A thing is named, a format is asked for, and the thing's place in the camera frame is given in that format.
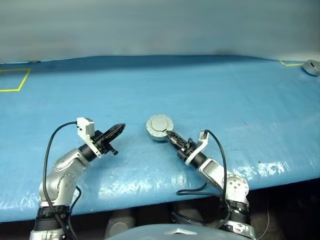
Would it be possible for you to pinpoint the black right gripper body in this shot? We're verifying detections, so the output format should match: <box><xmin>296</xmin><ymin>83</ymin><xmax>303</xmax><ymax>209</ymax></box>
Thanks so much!
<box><xmin>177</xmin><ymin>137</ymin><xmax>200</xmax><ymax>164</ymax></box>

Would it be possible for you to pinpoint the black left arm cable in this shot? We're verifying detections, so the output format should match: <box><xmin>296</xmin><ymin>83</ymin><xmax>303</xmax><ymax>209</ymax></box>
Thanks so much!
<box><xmin>42</xmin><ymin>121</ymin><xmax>82</xmax><ymax>240</ymax></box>

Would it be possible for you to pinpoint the silver robot torso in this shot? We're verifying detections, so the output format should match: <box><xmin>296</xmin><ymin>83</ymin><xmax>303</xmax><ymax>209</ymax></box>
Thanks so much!
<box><xmin>107</xmin><ymin>223</ymin><xmax>256</xmax><ymax>240</ymax></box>

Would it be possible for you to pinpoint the grey round housing lid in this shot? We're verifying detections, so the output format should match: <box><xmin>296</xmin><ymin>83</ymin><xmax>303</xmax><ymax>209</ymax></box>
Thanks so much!
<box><xmin>150</xmin><ymin>116</ymin><xmax>169</xmax><ymax>133</ymax></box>

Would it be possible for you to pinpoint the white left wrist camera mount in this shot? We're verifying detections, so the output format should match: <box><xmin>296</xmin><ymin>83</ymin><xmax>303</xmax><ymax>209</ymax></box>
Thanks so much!
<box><xmin>76</xmin><ymin>116</ymin><xmax>103</xmax><ymax>159</ymax></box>

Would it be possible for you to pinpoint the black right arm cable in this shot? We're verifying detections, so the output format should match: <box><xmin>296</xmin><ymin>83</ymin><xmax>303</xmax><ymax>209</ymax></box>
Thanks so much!
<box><xmin>176</xmin><ymin>129</ymin><xmax>232</xmax><ymax>230</ymax></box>

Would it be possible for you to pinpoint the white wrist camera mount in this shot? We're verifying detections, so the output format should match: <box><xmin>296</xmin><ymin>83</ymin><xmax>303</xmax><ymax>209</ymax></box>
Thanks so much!
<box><xmin>76</xmin><ymin>116</ymin><xmax>103</xmax><ymax>159</ymax></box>
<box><xmin>185</xmin><ymin>129</ymin><xmax>210</xmax><ymax>166</ymax></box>

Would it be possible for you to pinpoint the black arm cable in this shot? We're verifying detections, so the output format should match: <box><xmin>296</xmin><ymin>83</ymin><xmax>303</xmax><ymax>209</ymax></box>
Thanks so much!
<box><xmin>176</xmin><ymin>129</ymin><xmax>232</xmax><ymax>230</ymax></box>
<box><xmin>42</xmin><ymin>121</ymin><xmax>82</xmax><ymax>240</ymax></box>

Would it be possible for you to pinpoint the grey rounded block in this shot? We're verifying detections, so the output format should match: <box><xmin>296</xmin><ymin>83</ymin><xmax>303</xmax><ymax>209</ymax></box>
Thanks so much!
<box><xmin>104</xmin><ymin>208</ymin><xmax>137</xmax><ymax>239</ymax></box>

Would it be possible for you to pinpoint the blue foam table cover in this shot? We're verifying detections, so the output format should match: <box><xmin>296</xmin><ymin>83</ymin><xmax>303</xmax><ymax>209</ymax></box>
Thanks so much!
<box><xmin>0</xmin><ymin>54</ymin><xmax>320</xmax><ymax>223</ymax></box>

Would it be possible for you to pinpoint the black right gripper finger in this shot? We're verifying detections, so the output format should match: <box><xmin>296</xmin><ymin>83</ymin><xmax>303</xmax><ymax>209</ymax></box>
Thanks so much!
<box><xmin>168</xmin><ymin>134</ymin><xmax>186</xmax><ymax>151</ymax></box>
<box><xmin>166</xmin><ymin>130</ymin><xmax>187</xmax><ymax>146</ymax></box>

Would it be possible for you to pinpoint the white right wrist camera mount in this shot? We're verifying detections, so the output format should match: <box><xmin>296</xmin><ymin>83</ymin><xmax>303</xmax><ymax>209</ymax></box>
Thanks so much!
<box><xmin>185</xmin><ymin>129</ymin><xmax>210</xmax><ymax>166</ymax></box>

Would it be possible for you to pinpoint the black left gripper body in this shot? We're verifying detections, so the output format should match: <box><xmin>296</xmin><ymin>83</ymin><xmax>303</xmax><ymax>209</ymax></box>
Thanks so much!
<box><xmin>90</xmin><ymin>130</ymin><xmax>119</xmax><ymax>156</ymax></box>

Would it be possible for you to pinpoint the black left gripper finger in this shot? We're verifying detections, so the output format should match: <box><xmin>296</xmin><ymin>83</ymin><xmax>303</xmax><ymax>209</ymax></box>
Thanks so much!
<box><xmin>101</xmin><ymin>123</ymin><xmax>127</xmax><ymax>139</ymax></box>
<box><xmin>105</xmin><ymin>125</ymin><xmax>126</xmax><ymax>145</ymax></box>

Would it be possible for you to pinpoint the grey round motor part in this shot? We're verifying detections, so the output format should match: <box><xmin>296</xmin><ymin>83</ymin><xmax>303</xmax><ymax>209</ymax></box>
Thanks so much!
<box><xmin>302</xmin><ymin>59</ymin><xmax>320</xmax><ymax>77</ymax></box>

